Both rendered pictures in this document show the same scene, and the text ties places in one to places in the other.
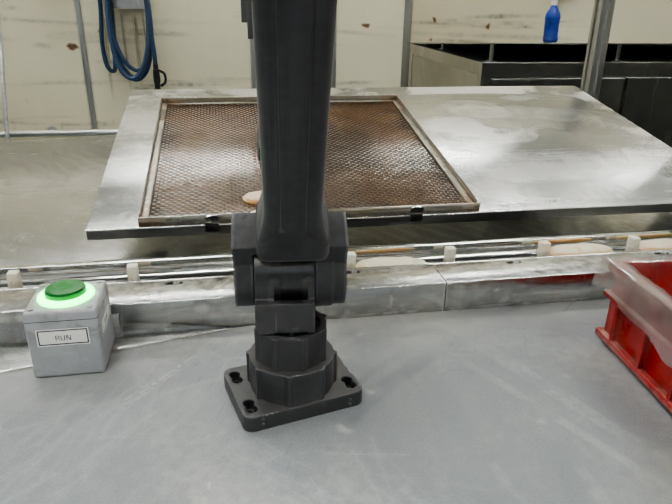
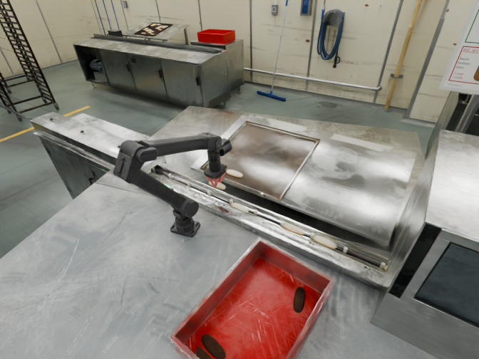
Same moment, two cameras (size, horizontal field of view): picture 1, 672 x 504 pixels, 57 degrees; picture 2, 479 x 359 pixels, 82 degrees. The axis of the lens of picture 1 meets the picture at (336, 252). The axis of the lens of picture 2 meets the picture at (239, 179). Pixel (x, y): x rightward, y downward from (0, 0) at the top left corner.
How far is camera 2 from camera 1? 0.97 m
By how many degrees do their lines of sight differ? 41
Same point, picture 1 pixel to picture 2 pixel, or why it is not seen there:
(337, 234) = (182, 206)
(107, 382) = (165, 208)
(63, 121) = (297, 71)
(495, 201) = (290, 200)
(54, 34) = (302, 35)
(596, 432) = (218, 271)
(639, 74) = not seen: outside the picture
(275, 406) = (175, 229)
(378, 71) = not seen: hidden behind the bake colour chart
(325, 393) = (185, 232)
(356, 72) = (440, 70)
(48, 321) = not seen: hidden behind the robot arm
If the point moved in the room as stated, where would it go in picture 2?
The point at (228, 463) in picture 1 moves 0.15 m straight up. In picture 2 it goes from (161, 235) to (154, 211)
